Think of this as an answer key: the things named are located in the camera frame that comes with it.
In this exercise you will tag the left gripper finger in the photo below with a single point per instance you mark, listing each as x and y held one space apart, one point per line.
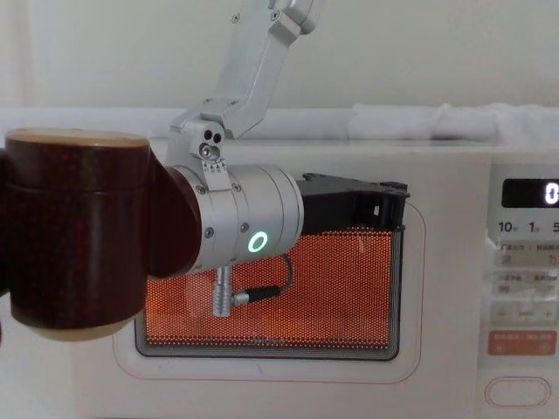
397 209

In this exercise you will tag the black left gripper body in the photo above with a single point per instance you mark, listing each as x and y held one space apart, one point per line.
332 201

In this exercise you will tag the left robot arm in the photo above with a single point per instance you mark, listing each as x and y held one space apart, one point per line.
78 218

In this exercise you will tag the cream microwave oven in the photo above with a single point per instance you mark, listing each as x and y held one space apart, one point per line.
450 183

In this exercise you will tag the oven control panel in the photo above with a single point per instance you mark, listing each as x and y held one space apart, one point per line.
519 270

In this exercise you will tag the white curtain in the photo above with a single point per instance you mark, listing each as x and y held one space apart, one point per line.
109 52

